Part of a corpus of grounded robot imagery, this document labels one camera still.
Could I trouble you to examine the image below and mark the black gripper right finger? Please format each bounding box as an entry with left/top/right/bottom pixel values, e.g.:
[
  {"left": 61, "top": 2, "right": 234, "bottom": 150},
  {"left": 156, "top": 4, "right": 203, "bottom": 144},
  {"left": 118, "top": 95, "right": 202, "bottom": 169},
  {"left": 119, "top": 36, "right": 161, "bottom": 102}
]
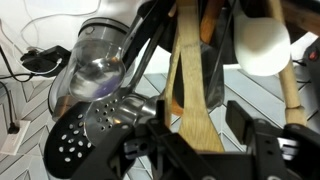
[{"left": 226, "top": 100, "right": 253, "bottom": 145}]

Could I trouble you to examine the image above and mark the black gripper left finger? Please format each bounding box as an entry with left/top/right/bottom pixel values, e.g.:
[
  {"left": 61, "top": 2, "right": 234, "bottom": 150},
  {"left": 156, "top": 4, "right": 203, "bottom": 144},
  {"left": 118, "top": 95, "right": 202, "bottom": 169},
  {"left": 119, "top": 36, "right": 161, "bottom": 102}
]
[{"left": 156, "top": 100, "right": 165, "bottom": 126}]

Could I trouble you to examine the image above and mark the plain wooden spoon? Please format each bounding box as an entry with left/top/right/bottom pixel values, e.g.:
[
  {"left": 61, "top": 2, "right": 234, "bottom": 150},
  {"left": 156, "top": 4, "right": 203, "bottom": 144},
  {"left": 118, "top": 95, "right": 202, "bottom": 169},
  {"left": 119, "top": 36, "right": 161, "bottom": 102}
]
[{"left": 176, "top": 0, "right": 224, "bottom": 152}]

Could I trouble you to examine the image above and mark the light wooden spatula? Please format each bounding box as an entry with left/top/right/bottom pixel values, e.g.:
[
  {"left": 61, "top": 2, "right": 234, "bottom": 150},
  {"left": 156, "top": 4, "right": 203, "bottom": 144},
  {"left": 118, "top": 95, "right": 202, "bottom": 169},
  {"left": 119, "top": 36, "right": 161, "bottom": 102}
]
[{"left": 164, "top": 34, "right": 181, "bottom": 127}]

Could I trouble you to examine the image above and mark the perforated metal skimmer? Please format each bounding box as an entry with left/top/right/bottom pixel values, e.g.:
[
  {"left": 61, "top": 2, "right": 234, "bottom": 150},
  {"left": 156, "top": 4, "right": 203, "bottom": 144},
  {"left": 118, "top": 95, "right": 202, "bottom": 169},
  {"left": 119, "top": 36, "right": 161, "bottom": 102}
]
[{"left": 84, "top": 24, "right": 165, "bottom": 146}]

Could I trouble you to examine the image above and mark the shiny metal ladle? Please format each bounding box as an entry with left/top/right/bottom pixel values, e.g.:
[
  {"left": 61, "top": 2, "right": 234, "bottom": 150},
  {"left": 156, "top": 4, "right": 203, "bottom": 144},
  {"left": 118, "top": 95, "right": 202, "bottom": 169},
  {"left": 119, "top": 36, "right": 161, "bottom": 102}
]
[{"left": 69, "top": 15, "right": 142, "bottom": 102}]

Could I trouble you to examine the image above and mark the white rubber mallet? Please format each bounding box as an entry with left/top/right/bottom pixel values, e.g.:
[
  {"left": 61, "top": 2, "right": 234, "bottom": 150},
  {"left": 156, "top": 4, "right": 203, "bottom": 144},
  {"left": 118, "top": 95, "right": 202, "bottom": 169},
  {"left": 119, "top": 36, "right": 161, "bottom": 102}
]
[{"left": 233, "top": 0, "right": 307, "bottom": 125}]

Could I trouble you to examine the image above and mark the black perforated spatula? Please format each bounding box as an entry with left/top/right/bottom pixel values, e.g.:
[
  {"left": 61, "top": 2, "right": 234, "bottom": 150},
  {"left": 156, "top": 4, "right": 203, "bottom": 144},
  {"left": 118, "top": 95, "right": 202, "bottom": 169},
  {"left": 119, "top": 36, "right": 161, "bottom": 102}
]
[{"left": 43, "top": 102, "right": 95, "bottom": 179}]

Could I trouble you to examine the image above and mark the black power adapter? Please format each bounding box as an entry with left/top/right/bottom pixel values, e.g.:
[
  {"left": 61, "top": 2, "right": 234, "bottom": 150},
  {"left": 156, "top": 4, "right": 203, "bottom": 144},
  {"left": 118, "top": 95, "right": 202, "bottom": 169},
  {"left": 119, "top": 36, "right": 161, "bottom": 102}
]
[{"left": 20, "top": 45, "right": 71, "bottom": 78}]

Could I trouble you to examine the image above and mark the white wall outlet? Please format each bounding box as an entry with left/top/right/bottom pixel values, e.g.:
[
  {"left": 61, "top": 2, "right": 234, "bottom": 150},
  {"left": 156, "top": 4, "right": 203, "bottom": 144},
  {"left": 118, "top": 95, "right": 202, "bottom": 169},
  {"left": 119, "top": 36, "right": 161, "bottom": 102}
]
[{"left": 0, "top": 120, "right": 30, "bottom": 155}]

